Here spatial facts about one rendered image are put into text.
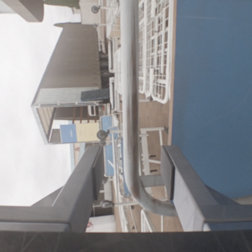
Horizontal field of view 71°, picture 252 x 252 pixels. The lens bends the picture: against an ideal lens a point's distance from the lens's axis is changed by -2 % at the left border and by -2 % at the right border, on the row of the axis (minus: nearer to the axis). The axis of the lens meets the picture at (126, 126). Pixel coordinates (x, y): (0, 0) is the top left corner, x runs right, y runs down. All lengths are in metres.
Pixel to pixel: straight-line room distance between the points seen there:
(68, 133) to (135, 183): 9.55
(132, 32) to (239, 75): 0.16
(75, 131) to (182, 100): 9.50
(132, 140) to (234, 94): 0.16
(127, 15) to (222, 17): 0.12
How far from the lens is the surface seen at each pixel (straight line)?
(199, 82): 0.26
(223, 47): 0.28
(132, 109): 0.23
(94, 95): 8.34
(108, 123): 6.39
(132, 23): 0.24
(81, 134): 9.74
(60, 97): 8.81
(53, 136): 10.80
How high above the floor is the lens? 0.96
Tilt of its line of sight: 8 degrees down
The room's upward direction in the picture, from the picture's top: 93 degrees counter-clockwise
